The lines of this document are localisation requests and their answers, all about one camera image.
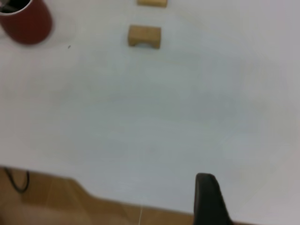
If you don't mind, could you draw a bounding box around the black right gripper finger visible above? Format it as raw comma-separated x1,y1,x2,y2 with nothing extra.
193,172,233,225

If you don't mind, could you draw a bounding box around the red ceramic mug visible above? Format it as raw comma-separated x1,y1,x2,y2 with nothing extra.
0,0,53,45

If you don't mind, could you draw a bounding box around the arched wooden block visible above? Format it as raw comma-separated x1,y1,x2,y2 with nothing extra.
127,24,162,51

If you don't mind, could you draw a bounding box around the flat rectangular wooden block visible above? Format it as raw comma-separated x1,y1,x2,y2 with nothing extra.
136,0,168,8

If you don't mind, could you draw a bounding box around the black cable on floor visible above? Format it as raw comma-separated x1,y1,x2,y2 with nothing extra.
2,166,30,194

